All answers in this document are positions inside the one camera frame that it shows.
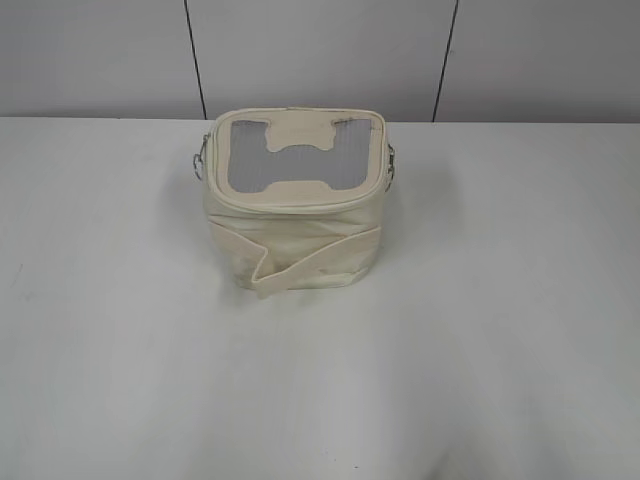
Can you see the cream canvas zipper bag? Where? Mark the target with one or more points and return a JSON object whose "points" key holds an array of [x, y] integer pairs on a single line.
{"points": [[294, 196]]}

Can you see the silver zipper pull right side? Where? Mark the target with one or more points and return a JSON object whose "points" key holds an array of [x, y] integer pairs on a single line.
{"points": [[392, 164]]}

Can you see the silver ring zipper pull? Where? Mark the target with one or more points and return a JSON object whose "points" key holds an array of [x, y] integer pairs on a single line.
{"points": [[198, 160]]}

